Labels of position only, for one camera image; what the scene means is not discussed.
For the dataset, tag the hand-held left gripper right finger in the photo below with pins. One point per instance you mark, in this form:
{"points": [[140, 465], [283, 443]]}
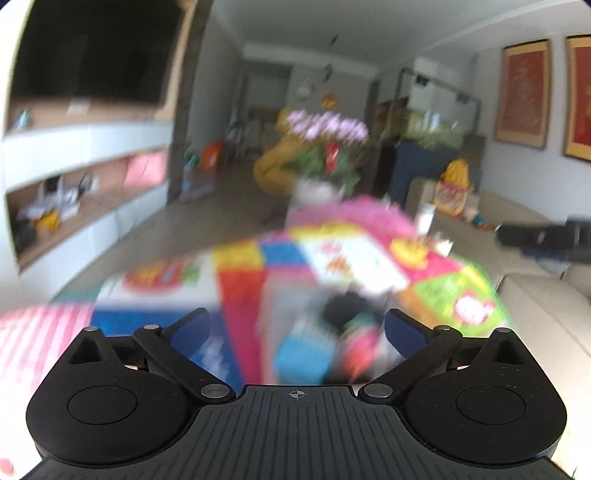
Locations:
{"points": [[404, 332]]}

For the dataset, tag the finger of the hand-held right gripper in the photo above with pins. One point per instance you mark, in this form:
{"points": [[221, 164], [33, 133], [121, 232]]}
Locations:
{"points": [[531, 236]]}

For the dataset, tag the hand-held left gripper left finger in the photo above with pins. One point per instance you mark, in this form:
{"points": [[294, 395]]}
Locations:
{"points": [[190, 331]]}

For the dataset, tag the pink and red toy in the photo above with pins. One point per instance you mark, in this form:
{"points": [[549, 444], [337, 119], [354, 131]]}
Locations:
{"points": [[362, 348]]}

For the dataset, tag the blue box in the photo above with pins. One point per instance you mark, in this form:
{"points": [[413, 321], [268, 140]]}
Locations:
{"points": [[304, 355]]}

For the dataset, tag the printed blanket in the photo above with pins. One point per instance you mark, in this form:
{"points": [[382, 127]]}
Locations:
{"points": [[240, 277]]}

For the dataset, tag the yellow plush toy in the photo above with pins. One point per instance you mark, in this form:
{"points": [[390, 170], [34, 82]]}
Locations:
{"points": [[455, 189]]}

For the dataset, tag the beige sofa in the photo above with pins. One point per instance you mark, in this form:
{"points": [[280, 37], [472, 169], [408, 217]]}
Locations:
{"points": [[545, 332]]}

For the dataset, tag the dark blue cabinet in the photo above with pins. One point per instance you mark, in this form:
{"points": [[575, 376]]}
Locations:
{"points": [[422, 166]]}

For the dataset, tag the large red framed picture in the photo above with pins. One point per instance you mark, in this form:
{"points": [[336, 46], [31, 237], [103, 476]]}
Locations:
{"points": [[524, 92]]}

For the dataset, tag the fish tank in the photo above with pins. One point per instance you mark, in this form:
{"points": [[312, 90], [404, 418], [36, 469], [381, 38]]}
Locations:
{"points": [[438, 115]]}

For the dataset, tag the pink bag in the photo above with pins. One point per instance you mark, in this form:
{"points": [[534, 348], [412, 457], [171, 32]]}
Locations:
{"points": [[144, 168]]}

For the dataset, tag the green ball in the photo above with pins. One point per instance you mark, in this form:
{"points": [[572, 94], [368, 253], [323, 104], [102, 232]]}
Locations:
{"points": [[191, 161]]}

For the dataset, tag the orange item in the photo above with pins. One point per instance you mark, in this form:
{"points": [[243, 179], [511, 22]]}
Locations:
{"points": [[213, 156]]}

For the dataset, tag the yellow item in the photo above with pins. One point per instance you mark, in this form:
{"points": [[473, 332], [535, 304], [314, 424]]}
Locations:
{"points": [[48, 221]]}

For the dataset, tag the yellow chair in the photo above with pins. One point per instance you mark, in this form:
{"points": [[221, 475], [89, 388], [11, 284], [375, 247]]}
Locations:
{"points": [[272, 170]]}

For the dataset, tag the white router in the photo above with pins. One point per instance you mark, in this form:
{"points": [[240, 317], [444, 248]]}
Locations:
{"points": [[60, 194]]}

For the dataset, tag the pink flower plant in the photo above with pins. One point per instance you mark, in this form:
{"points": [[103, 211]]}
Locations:
{"points": [[323, 147]]}

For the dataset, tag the white shelf unit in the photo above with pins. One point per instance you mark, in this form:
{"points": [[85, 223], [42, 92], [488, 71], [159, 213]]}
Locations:
{"points": [[92, 152]]}

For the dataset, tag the black television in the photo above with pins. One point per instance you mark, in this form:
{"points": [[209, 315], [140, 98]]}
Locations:
{"points": [[97, 50]]}

